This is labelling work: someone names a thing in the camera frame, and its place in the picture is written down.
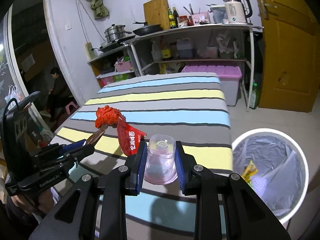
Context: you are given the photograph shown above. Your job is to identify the clear plastic container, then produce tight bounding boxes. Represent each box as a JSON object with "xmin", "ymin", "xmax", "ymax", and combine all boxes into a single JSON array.
[{"xmin": 210, "ymin": 5, "xmax": 228, "ymax": 24}]

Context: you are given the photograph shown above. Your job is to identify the metal kitchen shelf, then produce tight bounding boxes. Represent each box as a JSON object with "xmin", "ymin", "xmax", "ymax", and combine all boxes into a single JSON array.
[{"xmin": 88, "ymin": 24, "xmax": 254, "ymax": 107}]

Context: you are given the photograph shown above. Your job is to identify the clear plastic cup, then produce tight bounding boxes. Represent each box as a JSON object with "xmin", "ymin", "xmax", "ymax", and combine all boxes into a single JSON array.
[{"xmin": 144, "ymin": 134, "xmax": 177, "ymax": 185}]

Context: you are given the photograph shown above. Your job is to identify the seated person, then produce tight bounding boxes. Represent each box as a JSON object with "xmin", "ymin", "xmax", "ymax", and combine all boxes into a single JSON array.
[{"xmin": 40, "ymin": 67, "xmax": 74, "ymax": 122}]

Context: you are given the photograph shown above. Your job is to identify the induction cooker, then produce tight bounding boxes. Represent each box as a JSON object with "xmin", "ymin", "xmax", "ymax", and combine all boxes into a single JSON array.
[{"xmin": 99, "ymin": 35, "xmax": 135, "ymax": 53}]

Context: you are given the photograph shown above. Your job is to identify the white electric kettle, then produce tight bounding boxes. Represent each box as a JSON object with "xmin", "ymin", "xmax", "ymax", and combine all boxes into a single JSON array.
[{"xmin": 223, "ymin": 0, "xmax": 253, "ymax": 25}]

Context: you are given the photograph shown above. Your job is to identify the yellow-green candy wrapper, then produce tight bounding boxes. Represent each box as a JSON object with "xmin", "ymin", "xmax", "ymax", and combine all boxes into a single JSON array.
[{"xmin": 241, "ymin": 160, "xmax": 258, "ymax": 183}]

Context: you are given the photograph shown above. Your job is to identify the black frying pan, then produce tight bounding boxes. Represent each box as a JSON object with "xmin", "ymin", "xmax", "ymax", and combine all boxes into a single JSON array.
[{"xmin": 133, "ymin": 22, "xmax": 163, "ymax": 36}]

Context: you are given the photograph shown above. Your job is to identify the white trash bin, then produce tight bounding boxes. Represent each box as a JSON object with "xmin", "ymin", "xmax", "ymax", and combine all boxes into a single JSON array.
[{"xmin": 232, "ymin": 128, "xmax": 309, "ymax": 224}]

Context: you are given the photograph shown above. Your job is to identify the green glass bottle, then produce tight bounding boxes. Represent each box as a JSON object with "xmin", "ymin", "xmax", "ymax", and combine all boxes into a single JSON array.
[{"xmin": 249, "ymin": 83, "xmax": 260, "ymax": 109}]

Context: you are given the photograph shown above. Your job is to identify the pink basket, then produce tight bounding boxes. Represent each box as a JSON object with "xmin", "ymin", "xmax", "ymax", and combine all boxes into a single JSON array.
[{"xmin": 114, "ymin": 61, "xmax": 132, "ymax": 72}]

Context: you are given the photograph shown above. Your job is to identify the red noodle packet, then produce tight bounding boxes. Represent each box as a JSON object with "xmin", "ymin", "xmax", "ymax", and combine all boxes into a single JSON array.
[{"xmin": 117, "ymin": 118, "xmax": 146, "ymax": 157}]

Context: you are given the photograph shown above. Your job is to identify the striped tablecloth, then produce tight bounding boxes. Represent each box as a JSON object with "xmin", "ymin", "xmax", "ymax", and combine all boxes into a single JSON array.
[{"xmin": 53, "ymin": 73, "xmax": 233, "ymax": 239}]

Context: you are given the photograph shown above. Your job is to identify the purple lid storage box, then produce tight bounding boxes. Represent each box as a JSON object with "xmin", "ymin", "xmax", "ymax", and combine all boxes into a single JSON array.
[{"xmin": 182, "ymin": 65, "xmax": 242, "ymax": 107}]

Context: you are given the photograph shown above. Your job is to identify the red plastic bag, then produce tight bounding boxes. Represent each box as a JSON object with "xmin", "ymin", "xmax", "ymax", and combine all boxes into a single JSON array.
[{"xmin": 95, "ymin": 105, "xmax": 126, "ymax": 128}]

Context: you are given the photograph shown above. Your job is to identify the wooden cutting board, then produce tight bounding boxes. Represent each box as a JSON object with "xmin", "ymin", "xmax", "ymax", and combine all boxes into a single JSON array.
[{"xmin": 143, "ymin": 0, "xmax": 170, "ymax": 30}]

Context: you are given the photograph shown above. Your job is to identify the pink utensil holder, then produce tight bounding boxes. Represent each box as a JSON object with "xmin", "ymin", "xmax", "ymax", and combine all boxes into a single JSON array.
[{"xmin": 191, "ymin": 11, "xmax": 210, "ymax": 25}]

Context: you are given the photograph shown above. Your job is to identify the yellow wooden door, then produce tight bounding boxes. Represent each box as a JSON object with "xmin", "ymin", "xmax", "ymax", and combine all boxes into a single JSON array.
[{"xmin": 257, "ymin": 0, "xmax": 319, "ymax": 112}]

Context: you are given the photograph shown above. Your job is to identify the steel steamer pot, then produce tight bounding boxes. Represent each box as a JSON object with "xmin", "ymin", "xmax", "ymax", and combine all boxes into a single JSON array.
[{"xmin": 104, "ymin": 24, "xmax": 132, "ymax": 43}]

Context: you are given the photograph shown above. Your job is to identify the person's left hand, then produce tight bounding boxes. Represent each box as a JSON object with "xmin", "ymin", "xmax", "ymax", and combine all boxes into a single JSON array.
[{"xmin": 11, "ymin": 190, "xmax": 54, "ymax": 215}]

